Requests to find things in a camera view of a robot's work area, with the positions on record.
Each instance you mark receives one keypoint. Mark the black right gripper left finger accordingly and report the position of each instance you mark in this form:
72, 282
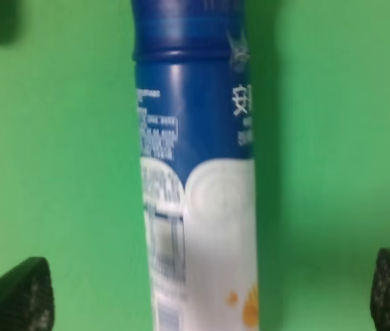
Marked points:
27, 296

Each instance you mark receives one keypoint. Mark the blue capped yogurt bottle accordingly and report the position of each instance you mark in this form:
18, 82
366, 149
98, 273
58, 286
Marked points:
194, 106

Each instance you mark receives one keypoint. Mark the green tablecloth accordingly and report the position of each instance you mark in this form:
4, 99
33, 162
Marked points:
70, 186

